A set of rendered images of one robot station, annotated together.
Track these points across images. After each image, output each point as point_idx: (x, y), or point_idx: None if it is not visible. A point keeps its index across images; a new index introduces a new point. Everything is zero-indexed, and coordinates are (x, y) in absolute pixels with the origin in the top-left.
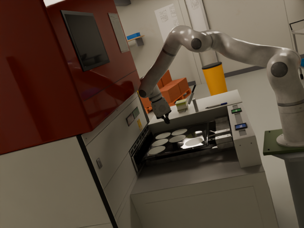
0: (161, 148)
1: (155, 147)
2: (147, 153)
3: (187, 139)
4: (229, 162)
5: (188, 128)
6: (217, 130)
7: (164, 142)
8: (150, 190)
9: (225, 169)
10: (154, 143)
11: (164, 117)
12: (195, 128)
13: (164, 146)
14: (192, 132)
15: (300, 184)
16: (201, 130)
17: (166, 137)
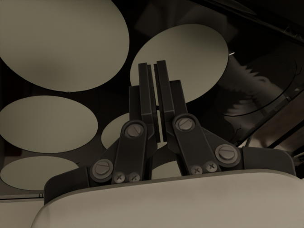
0: (62, 172)
1: (30, 157)
2: (0, 181)
3: (169, 155)
4: None
5: (240, 62)
6: (270, 121)
7: (79, 141)
8: (35, 200)
9: None
10: (8, 123)
11: (150, 159)
12: (247, 90)
13: (76, 163)
14: (213, 119)
15: None
16: (241, 125)
17: (93, 92)
